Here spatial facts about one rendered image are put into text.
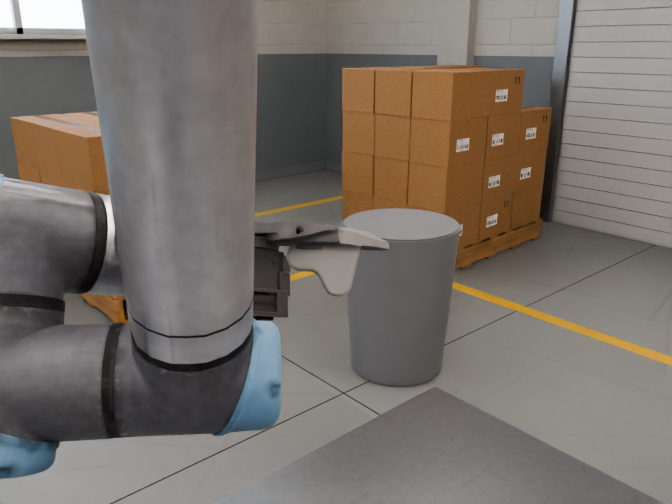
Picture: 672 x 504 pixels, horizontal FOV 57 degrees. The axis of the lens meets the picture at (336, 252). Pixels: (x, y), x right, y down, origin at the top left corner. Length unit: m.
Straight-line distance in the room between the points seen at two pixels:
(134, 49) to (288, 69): 6.03
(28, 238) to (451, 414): 0.57
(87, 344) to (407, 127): 3.24
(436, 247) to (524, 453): 1.54
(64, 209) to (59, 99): 4.84
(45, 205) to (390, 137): 3.29
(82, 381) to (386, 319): 1.98
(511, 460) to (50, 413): 0.51
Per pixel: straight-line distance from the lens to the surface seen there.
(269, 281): 0.52
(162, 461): 2.18
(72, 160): 3.17
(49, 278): 0.44
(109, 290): 0.48
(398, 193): 3.68
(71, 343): 0.42
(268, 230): 0.51
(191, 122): 0.28
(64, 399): 0.41
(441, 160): 3.44
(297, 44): 6.36
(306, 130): 6.47
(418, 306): 2.32
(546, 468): 0.76
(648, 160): 4.60
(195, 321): 0.35
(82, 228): 0.45
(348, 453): 0.75
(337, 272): 0.53
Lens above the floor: 1.28
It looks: 19 degrees down
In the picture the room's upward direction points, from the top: straight up
